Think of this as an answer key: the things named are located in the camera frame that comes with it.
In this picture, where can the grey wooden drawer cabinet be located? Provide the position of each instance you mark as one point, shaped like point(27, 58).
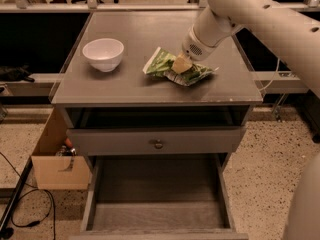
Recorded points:
point(129, 99)

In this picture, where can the items inside cardboard box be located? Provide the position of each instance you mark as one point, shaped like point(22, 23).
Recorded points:
point(66, 149)

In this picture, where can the open grey middle drawer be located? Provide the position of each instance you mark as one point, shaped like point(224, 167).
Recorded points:
point(158, 197)

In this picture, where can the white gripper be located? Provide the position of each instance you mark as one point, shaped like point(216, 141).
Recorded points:
point(194, 48)

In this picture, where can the white bowl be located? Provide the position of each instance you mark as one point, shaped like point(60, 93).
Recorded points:
point(104, 54)

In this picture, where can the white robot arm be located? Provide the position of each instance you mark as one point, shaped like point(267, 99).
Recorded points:
point(295, 39)

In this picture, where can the black object on ledge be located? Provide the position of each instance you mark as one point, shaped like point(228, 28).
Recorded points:
point(15, 73)

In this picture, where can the cardboard box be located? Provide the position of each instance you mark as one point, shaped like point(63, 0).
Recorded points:
point(58, 172)

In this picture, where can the green jalapeno chip bag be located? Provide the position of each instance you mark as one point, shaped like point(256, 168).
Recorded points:
point(160, 65)

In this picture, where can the closed grey top drawer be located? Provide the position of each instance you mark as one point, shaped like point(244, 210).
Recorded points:
point(102, 142)

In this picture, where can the round metal drawer knob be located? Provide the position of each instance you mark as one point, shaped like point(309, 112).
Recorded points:
point(158, 144)

